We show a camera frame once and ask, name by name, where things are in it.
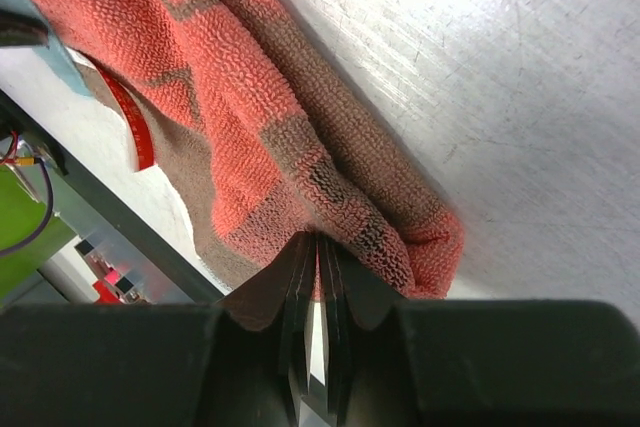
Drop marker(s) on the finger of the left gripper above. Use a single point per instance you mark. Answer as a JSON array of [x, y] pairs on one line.
[[20, 31]]

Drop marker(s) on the orange brown bear towel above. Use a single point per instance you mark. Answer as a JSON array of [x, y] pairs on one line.
[[256, 132]]

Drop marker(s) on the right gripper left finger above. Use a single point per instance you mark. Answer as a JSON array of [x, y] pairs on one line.
[[243, 361]]

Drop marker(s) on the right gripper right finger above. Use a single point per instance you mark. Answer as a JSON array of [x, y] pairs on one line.
[[391, 361]]

